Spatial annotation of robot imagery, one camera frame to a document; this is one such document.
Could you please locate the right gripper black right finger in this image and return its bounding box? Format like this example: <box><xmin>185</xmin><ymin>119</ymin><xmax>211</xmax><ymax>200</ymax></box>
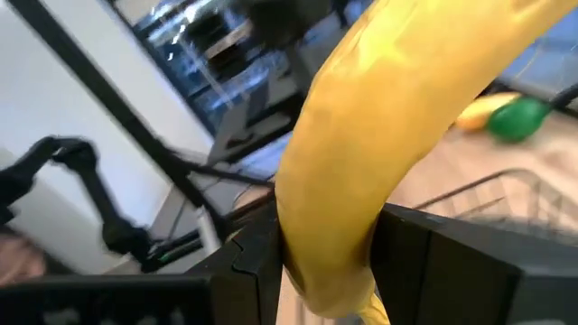
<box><xmin>369</xmin><ymin>203</ymin><xmax>578</xmax><ymax>325</ymax></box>

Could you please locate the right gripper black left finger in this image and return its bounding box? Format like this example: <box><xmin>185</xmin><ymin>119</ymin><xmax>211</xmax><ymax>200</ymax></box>
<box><xmin>0</xmin><ymin>200</ymin><xmax>284</xmax><ymax>325</ymax></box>

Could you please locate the yellow toy banana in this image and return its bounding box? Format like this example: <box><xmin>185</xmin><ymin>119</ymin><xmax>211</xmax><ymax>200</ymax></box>
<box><xmin>274</xmin><ymin>0</ymin><xmax>578</xmax><ymax>325</ymax></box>

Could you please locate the small green toy lime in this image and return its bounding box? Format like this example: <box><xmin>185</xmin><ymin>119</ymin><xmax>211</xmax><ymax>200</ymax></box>
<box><xmin>487</xmin><ymin>97</ymin><xmax>552</xmax><ymax>144</ymax></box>

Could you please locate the yellow toy lemon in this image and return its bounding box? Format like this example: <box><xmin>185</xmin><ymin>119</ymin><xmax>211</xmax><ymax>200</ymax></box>
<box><xmin>454</xmin><ymin>92</ymin><xmax>520</xmax><ymax>133</ymax></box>

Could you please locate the large glass window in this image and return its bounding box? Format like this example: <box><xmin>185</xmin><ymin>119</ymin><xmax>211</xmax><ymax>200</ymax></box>
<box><xmin>107</xmin><ymin>0</ymin><xmax>578</xmax><ymax>157</ymax></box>

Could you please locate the black wire basket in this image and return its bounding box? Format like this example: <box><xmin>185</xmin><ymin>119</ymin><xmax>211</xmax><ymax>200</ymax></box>
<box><xmin>413</xmin><ymin>169</ymin><xmax>578</xmax><ymax>247</ymax></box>

